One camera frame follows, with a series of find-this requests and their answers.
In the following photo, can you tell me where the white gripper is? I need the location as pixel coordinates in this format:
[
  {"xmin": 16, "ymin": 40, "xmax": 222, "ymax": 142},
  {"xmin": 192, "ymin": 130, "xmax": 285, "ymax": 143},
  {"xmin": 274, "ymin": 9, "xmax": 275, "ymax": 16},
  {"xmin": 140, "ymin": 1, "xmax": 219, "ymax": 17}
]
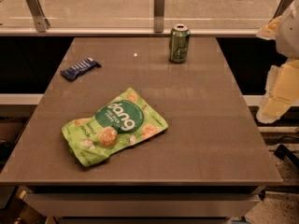
[{"xmin": 256, "ymin": 0, "xmax": 299, "ymax": 124}]

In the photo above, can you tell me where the green soda can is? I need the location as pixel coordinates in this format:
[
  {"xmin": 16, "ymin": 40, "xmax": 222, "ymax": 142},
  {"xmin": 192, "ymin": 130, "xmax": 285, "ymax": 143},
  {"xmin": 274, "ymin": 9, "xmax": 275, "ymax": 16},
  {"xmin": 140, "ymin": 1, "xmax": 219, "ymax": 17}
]
[{"xmin": 169, "ymin": 24, "xmax": 191, "ymax": 63}]

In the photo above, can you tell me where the green dang chips bag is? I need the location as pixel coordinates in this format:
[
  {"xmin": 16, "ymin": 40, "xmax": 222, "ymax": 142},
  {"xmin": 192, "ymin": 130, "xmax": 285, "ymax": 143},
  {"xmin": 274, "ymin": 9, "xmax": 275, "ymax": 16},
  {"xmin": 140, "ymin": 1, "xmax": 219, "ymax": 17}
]
[{"xmin": 62, "ymin": 88, "xmax": 168, "ymax": 167}]

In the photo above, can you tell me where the blue snack bar wrapper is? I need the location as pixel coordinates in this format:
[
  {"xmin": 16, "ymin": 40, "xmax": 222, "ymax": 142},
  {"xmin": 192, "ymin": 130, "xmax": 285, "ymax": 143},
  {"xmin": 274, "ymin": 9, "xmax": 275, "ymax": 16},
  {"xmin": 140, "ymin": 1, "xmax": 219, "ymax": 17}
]
[{"xmin": 60, "ymin": 58, "xmax": 101, "ymax": 81}]

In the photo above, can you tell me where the glass barrier panel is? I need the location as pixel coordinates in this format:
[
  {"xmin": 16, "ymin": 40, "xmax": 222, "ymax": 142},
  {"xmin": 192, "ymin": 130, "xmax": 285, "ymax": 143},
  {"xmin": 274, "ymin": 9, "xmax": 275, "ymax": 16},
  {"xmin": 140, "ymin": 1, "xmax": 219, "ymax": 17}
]
[{"xmin": 0, "ymin": 0, "xmax": 280, "ymax": 29}]

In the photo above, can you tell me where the right metal rail bracket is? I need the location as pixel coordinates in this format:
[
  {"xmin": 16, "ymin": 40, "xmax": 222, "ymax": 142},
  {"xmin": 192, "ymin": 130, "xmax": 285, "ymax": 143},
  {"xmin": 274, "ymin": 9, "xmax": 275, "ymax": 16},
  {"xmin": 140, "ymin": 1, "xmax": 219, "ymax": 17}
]
[{"xmin": 273, "ymin": 0, "xmax": 294, "ymax": 18}]

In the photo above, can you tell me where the metal rail bracket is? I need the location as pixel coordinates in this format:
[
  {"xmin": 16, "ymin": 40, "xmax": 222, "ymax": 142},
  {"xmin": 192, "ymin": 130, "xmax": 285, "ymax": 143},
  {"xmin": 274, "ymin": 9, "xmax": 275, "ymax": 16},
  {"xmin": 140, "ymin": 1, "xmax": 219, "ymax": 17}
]
[
  {"xmin": 273, "ymin": 0, "xmax": 294, "ymax": 18},
  {"xmin": 25, "ymin": 0, "xmax": 50, "ymax": 33},
  {"xmin": 153, "ymin": 0, "xmax": 164, "ymax": 33}
]

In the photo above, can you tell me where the black cable on floor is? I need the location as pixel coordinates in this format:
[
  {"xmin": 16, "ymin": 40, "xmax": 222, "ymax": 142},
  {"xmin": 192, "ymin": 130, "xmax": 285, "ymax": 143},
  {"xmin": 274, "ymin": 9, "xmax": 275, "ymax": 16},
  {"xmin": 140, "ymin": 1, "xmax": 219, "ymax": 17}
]
[{"xmin": 268, "ymin": 135, "xmax": 299, "ymax": 170}]

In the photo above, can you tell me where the middle metal rail bracket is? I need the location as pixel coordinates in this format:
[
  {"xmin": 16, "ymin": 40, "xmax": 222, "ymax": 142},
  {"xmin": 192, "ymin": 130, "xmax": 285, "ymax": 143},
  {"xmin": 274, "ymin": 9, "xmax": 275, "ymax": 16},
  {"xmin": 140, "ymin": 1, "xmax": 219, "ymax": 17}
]
[{"xmin": 153, "ymin": 0, "xmax": 164, "ymax": 33}]

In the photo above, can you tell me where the left metal rail bracket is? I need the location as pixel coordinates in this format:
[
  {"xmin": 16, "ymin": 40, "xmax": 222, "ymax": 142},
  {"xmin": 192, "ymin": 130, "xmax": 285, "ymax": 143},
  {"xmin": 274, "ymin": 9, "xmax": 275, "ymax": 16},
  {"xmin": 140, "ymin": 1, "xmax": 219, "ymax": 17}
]
[{"xmin": 25, "ymin": 0, "xmax": 50, "ymax": 33}]

